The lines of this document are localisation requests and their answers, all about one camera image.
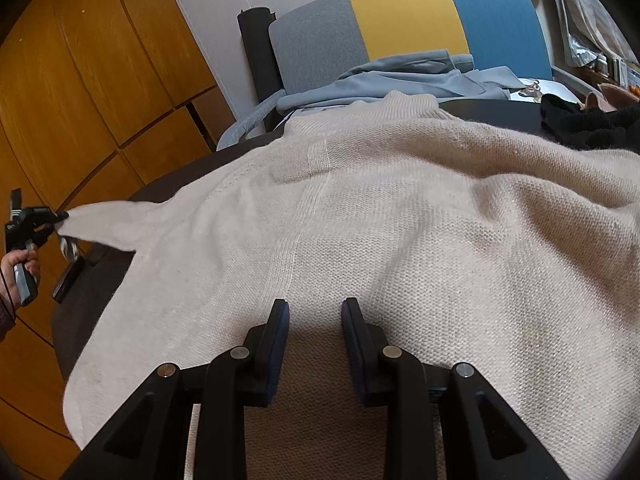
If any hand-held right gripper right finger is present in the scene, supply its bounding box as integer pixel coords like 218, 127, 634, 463
341, 298, 581, 480

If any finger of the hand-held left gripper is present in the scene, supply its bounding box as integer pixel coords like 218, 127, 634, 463
31, 206, 70, 227
35, 225, 79, 262

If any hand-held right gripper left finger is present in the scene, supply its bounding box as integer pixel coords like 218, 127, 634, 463
60, 299, 291, 480

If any cream knitted sweater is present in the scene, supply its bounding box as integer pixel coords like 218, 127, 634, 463
59, 91, 640, 480

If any person's left hand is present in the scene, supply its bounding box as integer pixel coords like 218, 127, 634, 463
0, 253, 42, 307

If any black flat bar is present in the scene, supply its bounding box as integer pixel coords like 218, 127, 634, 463
52, 264, 85, 305

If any light blue-grey hoodie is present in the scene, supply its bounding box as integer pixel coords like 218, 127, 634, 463
216, 50, 526, 151

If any printed magazine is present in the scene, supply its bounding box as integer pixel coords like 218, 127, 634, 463
507, 76, 576, 103

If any black garment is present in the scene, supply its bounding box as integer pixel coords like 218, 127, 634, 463
539, 94, 640, 153

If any grey yellow blue chair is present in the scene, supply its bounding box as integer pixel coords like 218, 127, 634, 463
237, 0, 553, 136

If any grey plastic sheet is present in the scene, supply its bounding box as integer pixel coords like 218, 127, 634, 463
544, 0, 617, 67

